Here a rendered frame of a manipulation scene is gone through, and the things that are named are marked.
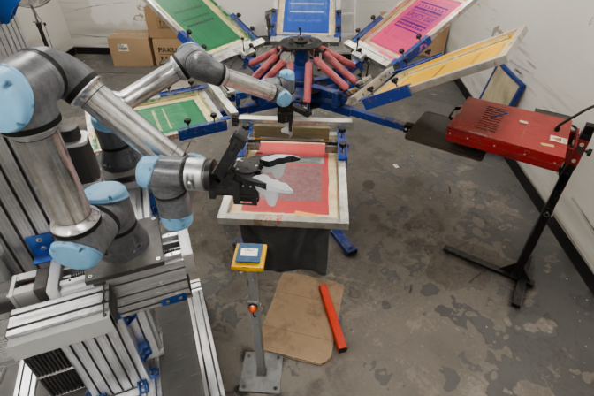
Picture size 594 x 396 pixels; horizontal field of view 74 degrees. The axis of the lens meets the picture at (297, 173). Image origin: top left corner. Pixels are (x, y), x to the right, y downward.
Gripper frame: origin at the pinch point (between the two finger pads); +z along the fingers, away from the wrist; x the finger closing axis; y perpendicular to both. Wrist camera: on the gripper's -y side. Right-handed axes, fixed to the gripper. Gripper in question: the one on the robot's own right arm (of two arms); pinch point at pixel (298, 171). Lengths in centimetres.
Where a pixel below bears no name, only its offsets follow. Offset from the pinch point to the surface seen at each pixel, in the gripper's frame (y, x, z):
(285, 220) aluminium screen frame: 60, -66, -11
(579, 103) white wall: 48, -212, 185
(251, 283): 82, -49, -23
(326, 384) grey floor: 161, -58, 13
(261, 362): 148, -58, -23
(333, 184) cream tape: 59, -99, 11
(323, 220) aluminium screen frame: 60, -67, 6
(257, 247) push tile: 64, -51, -20
